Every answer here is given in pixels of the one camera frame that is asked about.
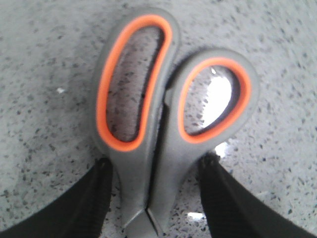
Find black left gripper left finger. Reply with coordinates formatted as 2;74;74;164
0;158;113;238

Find grey orange handled scissors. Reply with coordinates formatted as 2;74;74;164
90;7;260;238

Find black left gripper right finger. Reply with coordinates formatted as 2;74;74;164
199;153;314;238

